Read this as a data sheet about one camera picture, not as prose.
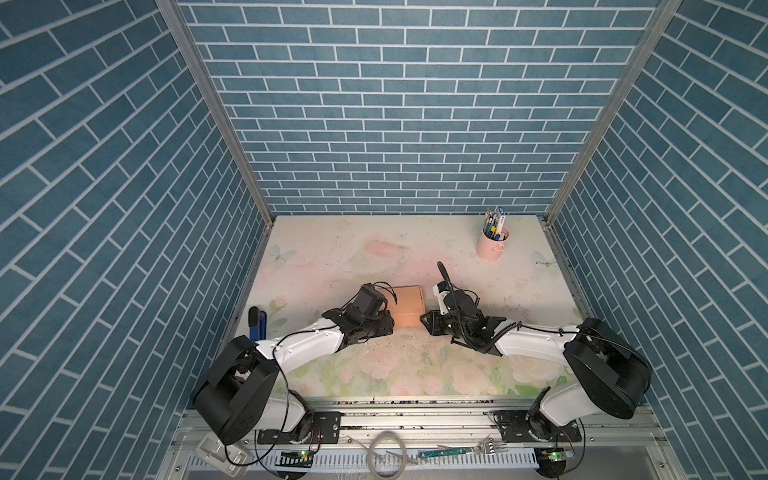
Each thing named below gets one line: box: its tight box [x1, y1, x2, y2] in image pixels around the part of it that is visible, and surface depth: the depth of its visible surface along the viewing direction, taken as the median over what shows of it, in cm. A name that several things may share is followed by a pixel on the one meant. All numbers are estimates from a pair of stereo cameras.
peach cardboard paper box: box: [386, 285, 426, 327], surface depth 90 cm
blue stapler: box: [248, 306, 267, 341], surface depth 90 cm
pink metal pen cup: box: [476, 226, 510, 262], surface depth 104 cm
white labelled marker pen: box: [495, 212, 506, 240], surface depth 100 cm
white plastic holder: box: [195, 434, 254, 478], surface depth 69 cm
